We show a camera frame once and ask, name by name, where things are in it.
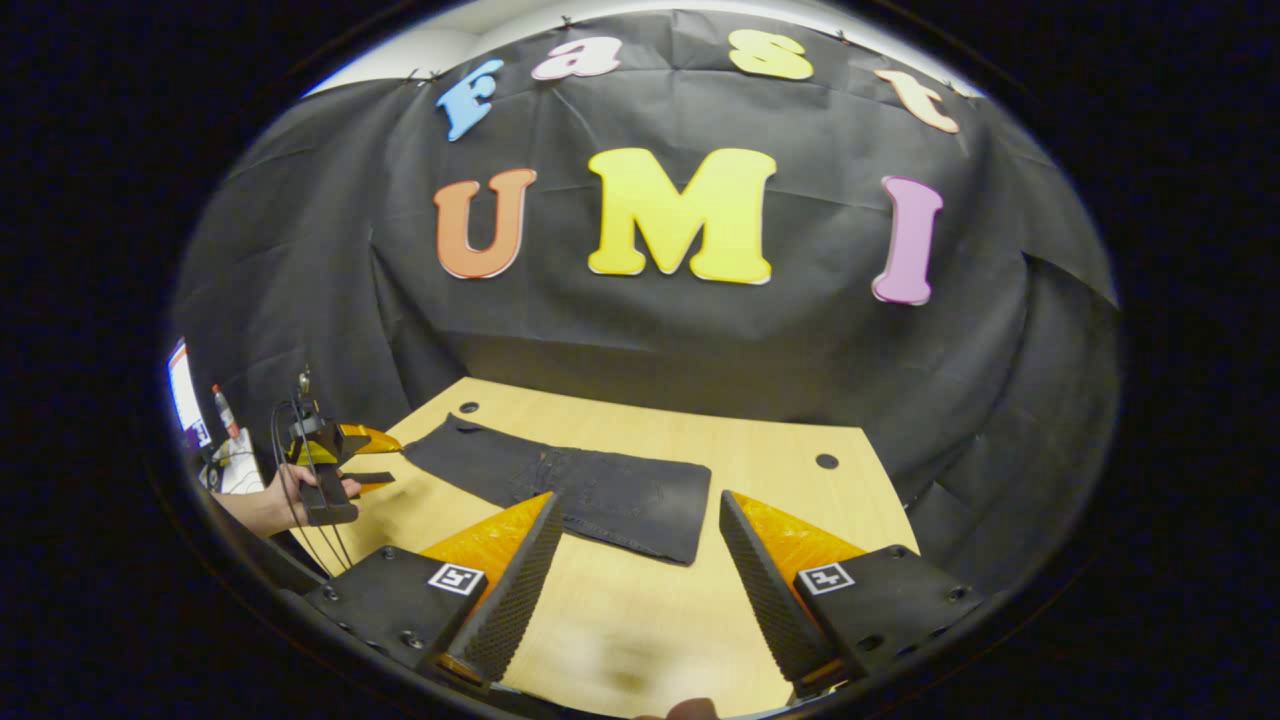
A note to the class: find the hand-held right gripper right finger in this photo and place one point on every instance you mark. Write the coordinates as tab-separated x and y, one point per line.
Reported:
765	590

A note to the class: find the black jeans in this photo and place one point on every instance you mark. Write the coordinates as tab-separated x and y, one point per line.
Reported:
620	500

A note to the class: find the white paper sheet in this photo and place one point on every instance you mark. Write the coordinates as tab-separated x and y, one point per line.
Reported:
240	465

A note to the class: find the computer monitor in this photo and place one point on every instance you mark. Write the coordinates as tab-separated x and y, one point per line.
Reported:
185	400

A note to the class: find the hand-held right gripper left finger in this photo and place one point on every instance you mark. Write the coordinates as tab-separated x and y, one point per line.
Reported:
520	600

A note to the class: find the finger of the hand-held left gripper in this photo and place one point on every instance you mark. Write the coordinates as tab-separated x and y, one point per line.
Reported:
368	482
370	438

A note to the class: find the small red-capped bottle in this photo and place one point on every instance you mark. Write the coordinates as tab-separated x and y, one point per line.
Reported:
226	415

